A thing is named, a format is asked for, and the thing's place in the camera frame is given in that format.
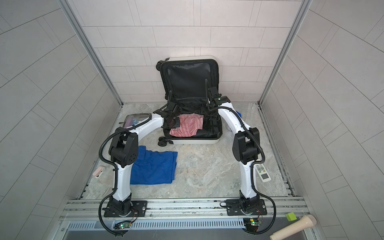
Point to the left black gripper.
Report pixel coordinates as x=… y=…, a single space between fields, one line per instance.
x=169 y=127

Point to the red white striped cloth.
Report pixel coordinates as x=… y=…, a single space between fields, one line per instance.
x=189 y=125

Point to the clear toiletry pouch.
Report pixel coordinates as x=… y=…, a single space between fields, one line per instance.
x=135 y=119

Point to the blue shirt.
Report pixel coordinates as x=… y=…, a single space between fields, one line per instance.
x=154 y=168

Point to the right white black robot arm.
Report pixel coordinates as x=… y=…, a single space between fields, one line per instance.
x=246 y=147

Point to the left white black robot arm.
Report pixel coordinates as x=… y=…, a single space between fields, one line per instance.
x=124 y=151

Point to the detached black suitcase wheel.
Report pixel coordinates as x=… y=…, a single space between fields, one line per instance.
x=163 y=141

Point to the open black white suitcase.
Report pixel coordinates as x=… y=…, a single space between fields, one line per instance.
x=185 y=80

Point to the white remote control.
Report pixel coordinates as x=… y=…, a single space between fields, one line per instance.
x=263 y=173

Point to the pink small device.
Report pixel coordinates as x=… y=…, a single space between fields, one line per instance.
x=99 y=170

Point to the left circuit board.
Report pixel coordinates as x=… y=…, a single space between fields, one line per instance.
x=122 y=225

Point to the circuit board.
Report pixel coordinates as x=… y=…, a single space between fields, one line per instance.
x=122 y=225
x=252 y=223

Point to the right circuit board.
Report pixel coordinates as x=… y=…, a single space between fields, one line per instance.
x=252 y=223

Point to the green sticky note block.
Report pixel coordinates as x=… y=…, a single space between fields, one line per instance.
x=291 y=217

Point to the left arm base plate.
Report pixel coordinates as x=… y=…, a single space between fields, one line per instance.
x=130 y=209

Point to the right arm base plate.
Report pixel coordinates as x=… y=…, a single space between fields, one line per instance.
x=245 y=207

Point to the aluminium mounting rail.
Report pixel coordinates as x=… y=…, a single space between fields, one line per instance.
x=207 y=208

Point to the beige wooden handle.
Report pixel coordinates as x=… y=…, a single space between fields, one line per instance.
x=305 y=222

